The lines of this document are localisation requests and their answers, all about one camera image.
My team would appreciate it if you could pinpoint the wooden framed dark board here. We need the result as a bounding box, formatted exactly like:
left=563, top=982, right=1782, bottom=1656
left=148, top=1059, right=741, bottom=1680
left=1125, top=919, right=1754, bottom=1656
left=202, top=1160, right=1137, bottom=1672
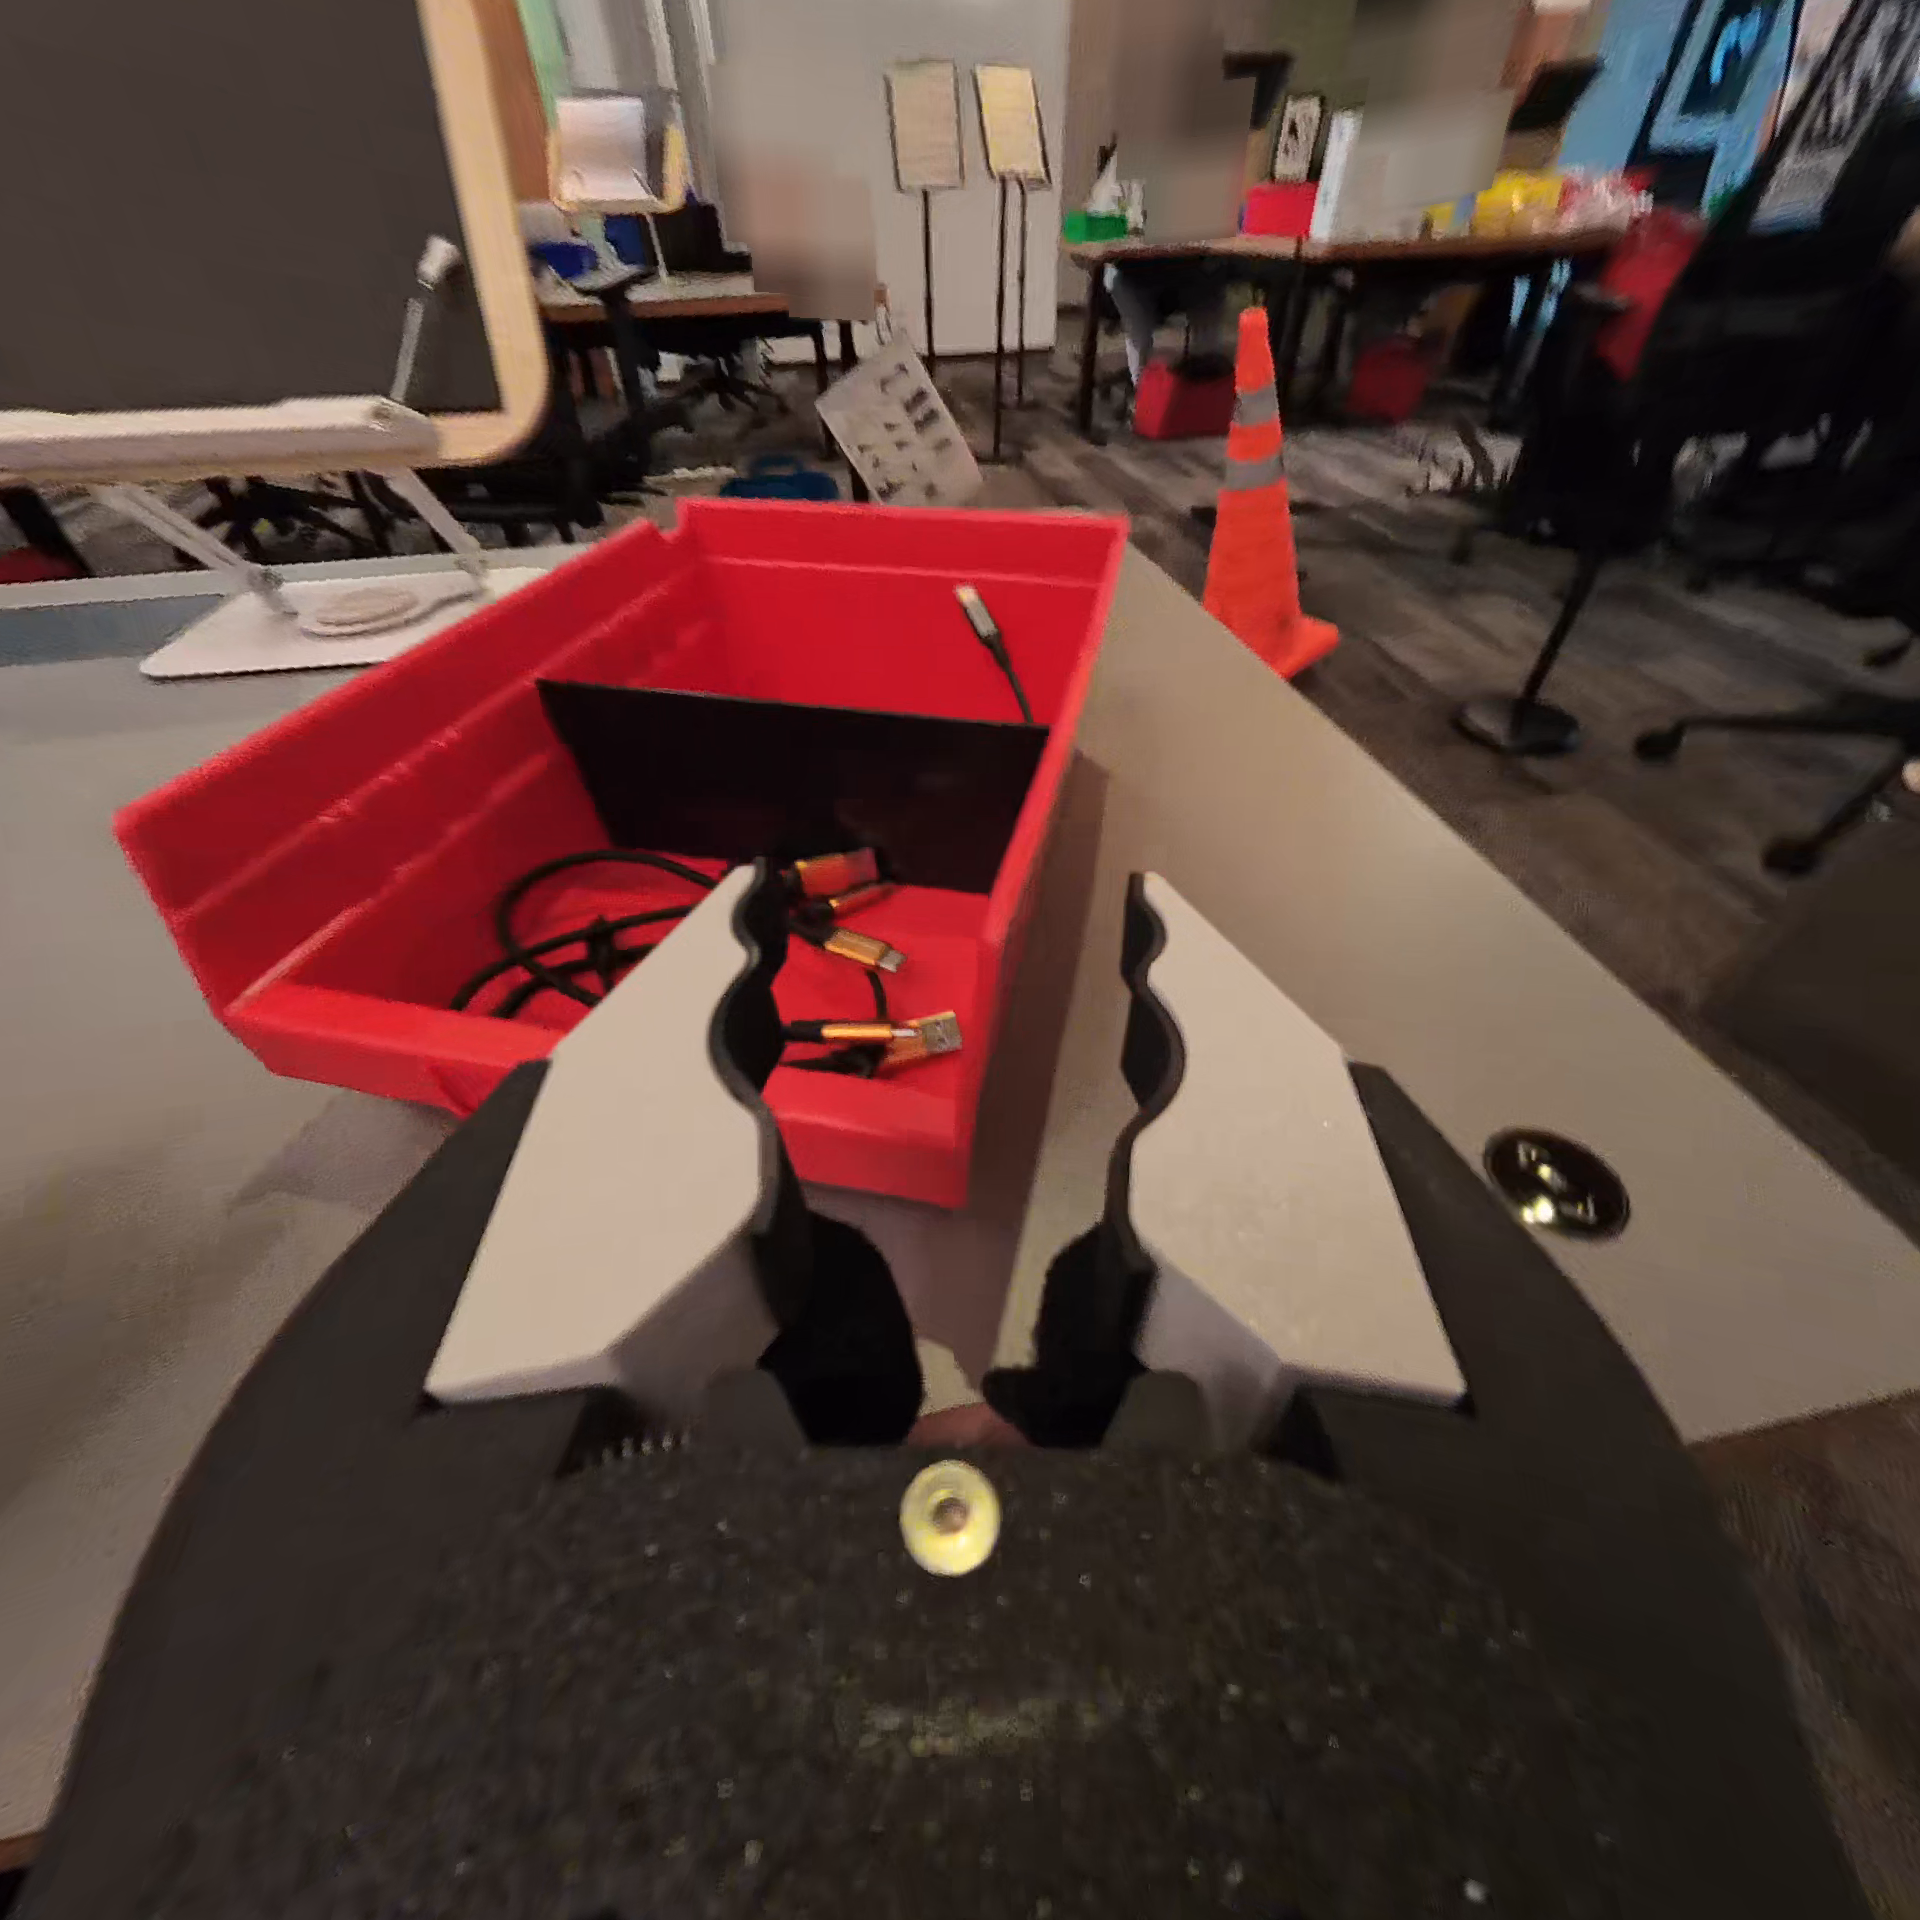
left=0, top=0, right=548, bottom=467

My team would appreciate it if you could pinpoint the black divider card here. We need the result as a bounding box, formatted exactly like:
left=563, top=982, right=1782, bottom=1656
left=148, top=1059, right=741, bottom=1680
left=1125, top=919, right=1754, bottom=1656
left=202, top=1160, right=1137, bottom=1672
left=534, top=679, right=1051, bottom=896

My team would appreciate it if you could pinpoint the grey desk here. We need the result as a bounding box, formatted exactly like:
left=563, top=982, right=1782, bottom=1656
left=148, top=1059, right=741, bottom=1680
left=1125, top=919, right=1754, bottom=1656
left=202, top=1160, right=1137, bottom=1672
left=0, top=543, right=1920, bottom=1877

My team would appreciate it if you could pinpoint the orange traffic cone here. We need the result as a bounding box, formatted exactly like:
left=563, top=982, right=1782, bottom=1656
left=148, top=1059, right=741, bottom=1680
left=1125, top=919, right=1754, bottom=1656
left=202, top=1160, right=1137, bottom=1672
left=1201, top=303, right=1341, bottom=681

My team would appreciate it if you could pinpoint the black round desk grommet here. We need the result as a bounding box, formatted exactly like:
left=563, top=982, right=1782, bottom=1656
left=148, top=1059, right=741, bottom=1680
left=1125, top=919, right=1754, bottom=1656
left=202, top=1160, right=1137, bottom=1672
left=1482, top=1127, right=1632, bottom=1243

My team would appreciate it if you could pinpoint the paper sign on stand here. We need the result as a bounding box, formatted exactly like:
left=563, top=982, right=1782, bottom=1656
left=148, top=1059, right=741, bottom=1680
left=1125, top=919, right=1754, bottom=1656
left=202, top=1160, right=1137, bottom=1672
left=976, top=64, right=1051, bottom=453
left=884, top=59, right=964, bottom=368

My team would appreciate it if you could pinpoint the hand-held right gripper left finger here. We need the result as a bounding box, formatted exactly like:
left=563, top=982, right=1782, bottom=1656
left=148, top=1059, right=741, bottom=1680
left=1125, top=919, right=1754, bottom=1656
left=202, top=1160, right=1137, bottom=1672
left=424, top=860, right=923, bottom=1449

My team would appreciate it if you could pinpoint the black cable with silver plug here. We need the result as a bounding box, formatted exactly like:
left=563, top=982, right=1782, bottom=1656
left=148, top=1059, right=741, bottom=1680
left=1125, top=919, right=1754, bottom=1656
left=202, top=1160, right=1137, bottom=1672
left=954, top=584, right=1037, bottom=725

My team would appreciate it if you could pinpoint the dark grey desk pad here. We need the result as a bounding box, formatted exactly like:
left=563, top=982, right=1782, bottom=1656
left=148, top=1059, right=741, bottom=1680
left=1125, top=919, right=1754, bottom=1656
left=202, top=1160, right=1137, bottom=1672
left=0, top=598, right=213, bottom=670

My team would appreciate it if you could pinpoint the white printed board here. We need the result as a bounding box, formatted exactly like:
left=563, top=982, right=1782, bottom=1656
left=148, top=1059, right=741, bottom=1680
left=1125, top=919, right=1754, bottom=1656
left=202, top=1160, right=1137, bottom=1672
left=813, top=334, right=986, bottom=508

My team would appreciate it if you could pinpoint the wooden table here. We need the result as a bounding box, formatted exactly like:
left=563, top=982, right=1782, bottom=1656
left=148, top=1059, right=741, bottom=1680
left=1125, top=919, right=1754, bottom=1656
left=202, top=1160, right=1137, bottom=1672
left=1067, top=223, right=1629, bottom=444

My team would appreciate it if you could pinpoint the black office chair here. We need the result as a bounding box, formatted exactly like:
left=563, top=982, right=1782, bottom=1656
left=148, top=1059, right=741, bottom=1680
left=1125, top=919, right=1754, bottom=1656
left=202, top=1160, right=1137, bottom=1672
left=1462, top=0, right=1920, bottom=879
left=569, top=269, right=770, bottom=500

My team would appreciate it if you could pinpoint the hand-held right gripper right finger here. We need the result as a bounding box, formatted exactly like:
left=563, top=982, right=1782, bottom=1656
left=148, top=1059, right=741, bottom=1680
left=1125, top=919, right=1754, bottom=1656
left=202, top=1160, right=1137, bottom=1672
left=982, top=873, right=1469, bottom=1449

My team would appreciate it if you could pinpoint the red plastic bin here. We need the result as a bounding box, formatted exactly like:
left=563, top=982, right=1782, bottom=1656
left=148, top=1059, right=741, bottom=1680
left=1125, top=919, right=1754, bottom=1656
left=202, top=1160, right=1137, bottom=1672
left=113, top=499, right=1130, bottom=1211

